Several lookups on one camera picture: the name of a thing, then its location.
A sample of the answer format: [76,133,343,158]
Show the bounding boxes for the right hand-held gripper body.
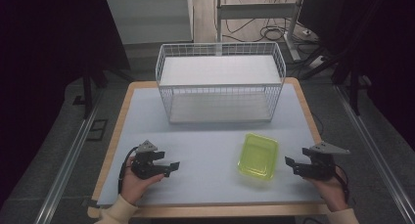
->
[293,141,351,181]

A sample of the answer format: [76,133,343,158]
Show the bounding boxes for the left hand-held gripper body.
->
[130,139,173,181]

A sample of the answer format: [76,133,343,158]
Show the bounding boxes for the green plastic container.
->
[237,132,280,182]

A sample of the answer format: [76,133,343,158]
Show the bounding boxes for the white wire basket rack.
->
[155,41,288,125]

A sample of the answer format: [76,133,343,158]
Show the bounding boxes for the person's left hand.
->
[119,156,166,206]

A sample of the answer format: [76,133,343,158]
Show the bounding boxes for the person's right hand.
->
[303,168,349,213]

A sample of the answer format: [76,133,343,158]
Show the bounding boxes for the grey table mat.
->
[96,82,325,207]

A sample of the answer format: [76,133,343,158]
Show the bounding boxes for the wooden table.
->
[86,76,331,219]

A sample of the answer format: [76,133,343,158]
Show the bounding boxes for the black floor plate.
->
[85,118,109,142]

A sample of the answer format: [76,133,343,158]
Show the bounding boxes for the black stand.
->
[331,51,375,116]
[71,62,111,120]

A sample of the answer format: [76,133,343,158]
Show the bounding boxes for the white power strip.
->
[307,55,326,69]

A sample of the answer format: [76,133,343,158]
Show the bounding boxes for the dark curtain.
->
[297,0,415,152]
[0,0,132,202]

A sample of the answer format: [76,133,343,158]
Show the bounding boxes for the white cabinet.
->
[105,0,195,46]

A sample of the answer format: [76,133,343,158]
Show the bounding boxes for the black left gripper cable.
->
[116,146,140,195]

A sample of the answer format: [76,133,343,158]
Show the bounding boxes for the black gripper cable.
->
[116,146,140,195]
[333,164,351,204]

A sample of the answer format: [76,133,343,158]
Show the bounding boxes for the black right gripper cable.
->
[333,164,351,204]

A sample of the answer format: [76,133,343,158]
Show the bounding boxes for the metal floor rail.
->
[33,88,106,224]
[333,84,415,224]

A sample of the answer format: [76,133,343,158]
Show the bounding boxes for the black floor cables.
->
[223,17,322,56]

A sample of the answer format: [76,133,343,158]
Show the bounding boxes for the white metal desk frame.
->
[214,0,307,63]

